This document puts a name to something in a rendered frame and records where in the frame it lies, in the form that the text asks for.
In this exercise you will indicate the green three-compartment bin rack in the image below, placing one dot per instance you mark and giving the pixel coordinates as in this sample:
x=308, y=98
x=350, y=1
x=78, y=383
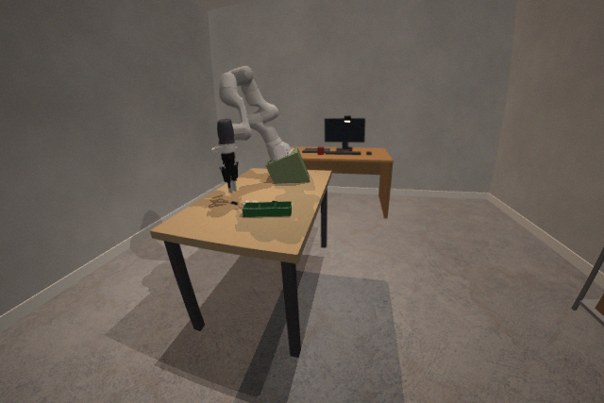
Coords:
x=267, y=209

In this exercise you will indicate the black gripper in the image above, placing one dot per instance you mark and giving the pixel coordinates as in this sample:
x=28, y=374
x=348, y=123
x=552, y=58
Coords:
x=231, y=171

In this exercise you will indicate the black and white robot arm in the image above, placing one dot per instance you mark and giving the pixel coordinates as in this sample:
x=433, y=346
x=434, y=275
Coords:
x=256, y=119

